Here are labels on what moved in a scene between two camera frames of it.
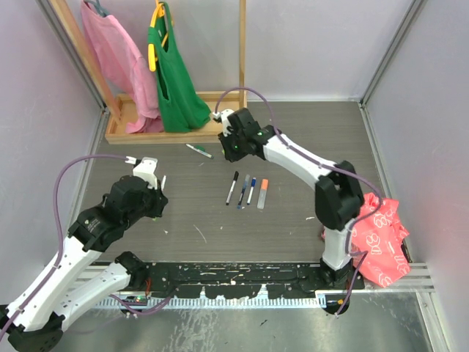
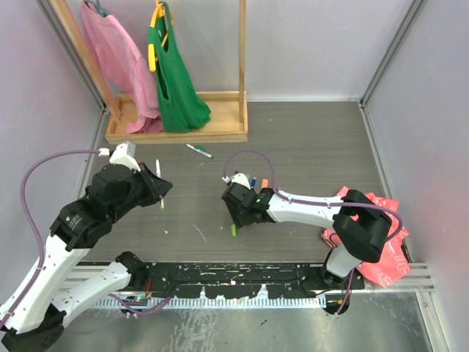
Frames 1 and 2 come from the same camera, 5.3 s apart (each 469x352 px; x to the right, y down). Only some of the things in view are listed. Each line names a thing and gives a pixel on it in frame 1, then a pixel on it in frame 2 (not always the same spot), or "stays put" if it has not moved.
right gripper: (231, 156) to (239, 220)
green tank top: (181, 109) stays put
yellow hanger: (152, 59) stays put
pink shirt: (121, 59) stays put
